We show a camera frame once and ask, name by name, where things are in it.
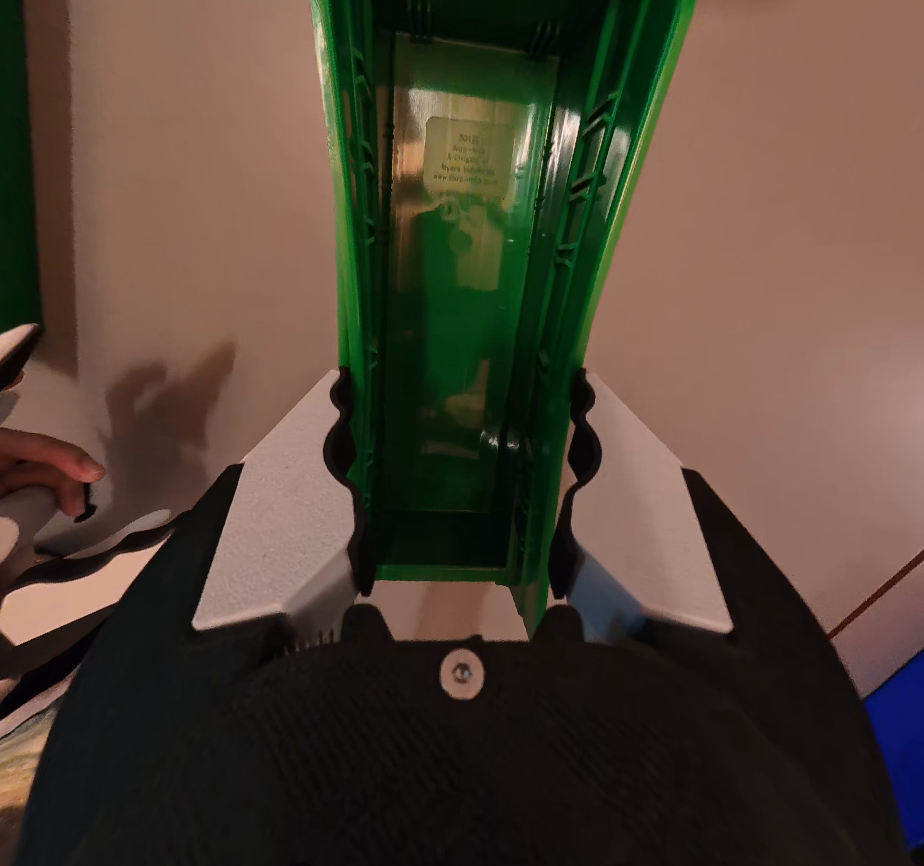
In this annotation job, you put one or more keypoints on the green plastic bin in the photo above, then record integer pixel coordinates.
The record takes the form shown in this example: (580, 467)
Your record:
(462, 303)
(15, 159)

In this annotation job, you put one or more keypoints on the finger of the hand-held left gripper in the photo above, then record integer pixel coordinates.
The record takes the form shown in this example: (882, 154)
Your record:
(12, 354)
(72, 585)

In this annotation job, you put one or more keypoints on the blue plastic bin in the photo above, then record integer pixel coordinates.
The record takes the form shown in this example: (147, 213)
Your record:
(903, 736)

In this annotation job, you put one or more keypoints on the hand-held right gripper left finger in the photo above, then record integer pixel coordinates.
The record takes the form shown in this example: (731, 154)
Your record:
(275, 549)

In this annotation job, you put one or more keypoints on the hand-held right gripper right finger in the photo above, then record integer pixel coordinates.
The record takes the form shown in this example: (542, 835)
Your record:
(650, 549)

